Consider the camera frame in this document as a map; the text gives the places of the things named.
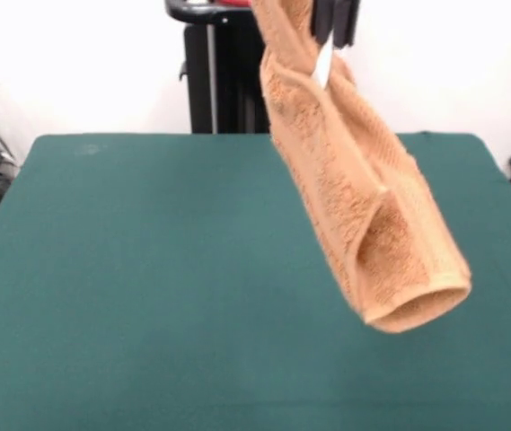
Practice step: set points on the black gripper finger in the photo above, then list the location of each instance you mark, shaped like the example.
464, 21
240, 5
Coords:
323, 20
345, 22

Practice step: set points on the tan terry towel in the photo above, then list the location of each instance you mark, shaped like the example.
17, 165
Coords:
363, 202

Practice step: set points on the dark green table cloth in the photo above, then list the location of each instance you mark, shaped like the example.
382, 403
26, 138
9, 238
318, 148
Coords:
102, 336

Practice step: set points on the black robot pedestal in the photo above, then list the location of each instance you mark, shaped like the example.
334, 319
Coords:
228, 81

